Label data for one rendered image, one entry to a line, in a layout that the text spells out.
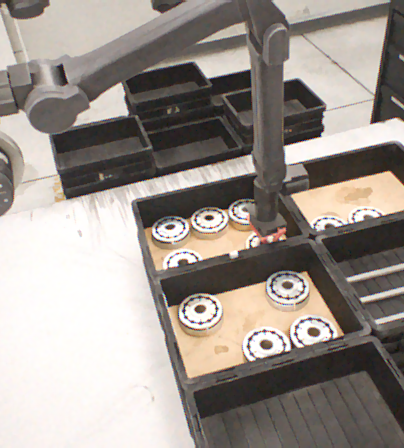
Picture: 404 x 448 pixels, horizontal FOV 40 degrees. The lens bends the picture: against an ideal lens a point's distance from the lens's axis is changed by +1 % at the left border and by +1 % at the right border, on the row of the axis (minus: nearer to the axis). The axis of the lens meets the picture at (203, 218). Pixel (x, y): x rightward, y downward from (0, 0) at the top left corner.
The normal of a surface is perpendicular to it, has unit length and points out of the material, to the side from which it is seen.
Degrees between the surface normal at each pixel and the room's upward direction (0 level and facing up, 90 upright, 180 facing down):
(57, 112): 102
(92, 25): 90
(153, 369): 0
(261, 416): 0
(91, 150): 0
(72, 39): 90
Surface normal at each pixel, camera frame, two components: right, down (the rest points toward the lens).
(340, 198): -0.07, -0.75
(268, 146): 0.26, 0.74
